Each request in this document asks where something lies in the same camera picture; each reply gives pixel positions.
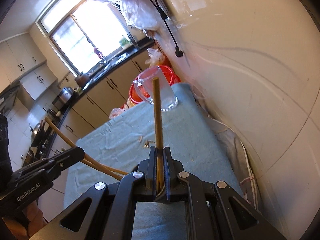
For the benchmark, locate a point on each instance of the dark brown wooden chopstick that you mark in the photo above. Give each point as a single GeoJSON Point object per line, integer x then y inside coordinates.
{"type": "Point", "coordinates": [72, 144]}

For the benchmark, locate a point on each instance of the black wok on stove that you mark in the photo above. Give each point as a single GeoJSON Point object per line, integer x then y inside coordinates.
{"type": "Point", "coordinates": [37, 132]}

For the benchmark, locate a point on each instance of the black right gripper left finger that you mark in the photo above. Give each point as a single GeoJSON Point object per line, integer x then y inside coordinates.
{"type": "Point", "coordinates": [147, 186]}

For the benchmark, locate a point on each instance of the small nut shells pile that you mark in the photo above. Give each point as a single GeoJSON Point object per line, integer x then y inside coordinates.
{"type": "Point", "coordinates": [146, 143]}

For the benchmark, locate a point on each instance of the light wooden chopstick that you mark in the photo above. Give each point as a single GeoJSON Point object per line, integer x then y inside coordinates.
{"type": "Point", "coordinates": [158, 133]}

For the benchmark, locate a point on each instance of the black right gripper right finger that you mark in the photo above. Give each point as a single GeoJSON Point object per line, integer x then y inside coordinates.
{"type": "Point", "coordinates": [172, 168]}

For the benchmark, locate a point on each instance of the red plastic basket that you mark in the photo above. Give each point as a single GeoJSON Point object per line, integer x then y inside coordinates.
{"type": "Point", "coordinates": [142, 85]}

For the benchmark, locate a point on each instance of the clear glass mug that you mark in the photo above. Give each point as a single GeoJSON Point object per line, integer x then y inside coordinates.
{"type": "Point", "coordinates": [168, 98]}

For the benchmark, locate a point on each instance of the steel rice cooker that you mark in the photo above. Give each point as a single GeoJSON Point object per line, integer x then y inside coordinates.
{"type": "Point", "coordinates": [63, 97]}

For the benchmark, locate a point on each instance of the person's left hand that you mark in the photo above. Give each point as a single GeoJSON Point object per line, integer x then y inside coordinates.
{"type": "Point", "coordinates": [24, 224]}

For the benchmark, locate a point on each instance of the dark cooking pot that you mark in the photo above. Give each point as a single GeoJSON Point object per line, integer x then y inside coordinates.
{"type": "Point", "coordinates": [82, 79]}

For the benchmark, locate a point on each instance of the grey-green table cloth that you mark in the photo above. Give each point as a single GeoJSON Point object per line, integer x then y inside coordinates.
{"type": "Point", "coordinates": [125, 140]}

